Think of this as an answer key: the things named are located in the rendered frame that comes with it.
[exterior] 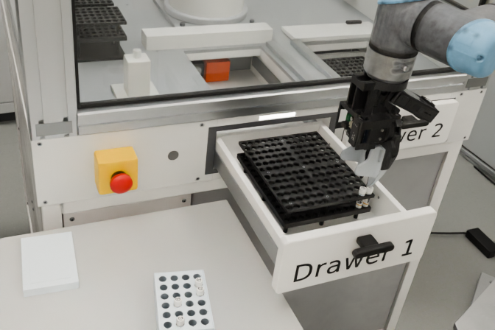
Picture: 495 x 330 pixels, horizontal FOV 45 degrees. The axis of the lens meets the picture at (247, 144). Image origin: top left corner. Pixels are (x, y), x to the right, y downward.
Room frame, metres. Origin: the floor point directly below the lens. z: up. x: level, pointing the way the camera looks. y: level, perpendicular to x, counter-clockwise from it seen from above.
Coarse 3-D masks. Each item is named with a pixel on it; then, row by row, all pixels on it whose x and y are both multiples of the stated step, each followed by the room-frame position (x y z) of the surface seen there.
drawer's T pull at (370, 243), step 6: (360, 240) 0.72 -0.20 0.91; (366, 240) 0.72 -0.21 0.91; (372, 240) 0.72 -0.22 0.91; (360, 246) 0.72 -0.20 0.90; (366, 246) 0.71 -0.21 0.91; (372, 246) 0.71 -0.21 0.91; (378, 246) 0.71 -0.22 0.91; (384, 246) 0.71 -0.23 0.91; (390, 246) 0.72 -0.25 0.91; (354, 252) 0.69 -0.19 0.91; (360, 252) 0.69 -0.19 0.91; (366, 252) 0.70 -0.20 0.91; (372, 252) 0.70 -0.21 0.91; (378, 252) 0.71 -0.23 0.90; (384, 252) 0.71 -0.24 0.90; (360, 258) 0.69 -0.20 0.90
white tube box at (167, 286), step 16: (176, 272) 0.71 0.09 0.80; (192, 272) 0.72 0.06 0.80; (160, 288) 0.68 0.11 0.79; (176, 288) 0.69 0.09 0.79; (192, 288) 0.68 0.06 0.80; (160, 304) 0.64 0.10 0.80; (192, 304) 0.65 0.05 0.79; (208, 304) 0.65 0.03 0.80; (160, 320) 0.61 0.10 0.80; (192, 320) 0.62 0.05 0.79; (208, 320) 0.62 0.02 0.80
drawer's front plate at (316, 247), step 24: (384, 216) 0.77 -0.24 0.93; (408, 216) 0.78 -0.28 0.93; (432, 216) 0.80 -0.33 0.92; (288, 240) 0.68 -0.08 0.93; (312, 240) 0.69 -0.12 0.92; (336, 240) 0.71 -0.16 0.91; (384, 240) 0.76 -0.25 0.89; (288, 264) 0.68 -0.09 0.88; (312, 264) 0.70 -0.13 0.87; (360, 264) 0.74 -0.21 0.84; (384, 264) 0.76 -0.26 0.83; (288, 288) 0.68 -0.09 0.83
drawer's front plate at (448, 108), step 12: (444, 108) 1.21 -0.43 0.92; (456, 108) 1.23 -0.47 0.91; (432, 120) 1.20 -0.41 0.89; (444, 120) 1.22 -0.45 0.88; (408, 132) 1.17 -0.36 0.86; (432, 132) 1.20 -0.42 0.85; (444, 132) 1.22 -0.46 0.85; (348, 144) 1.10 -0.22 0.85; (408, 144) 1.18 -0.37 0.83; (420, 144) 1.19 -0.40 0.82
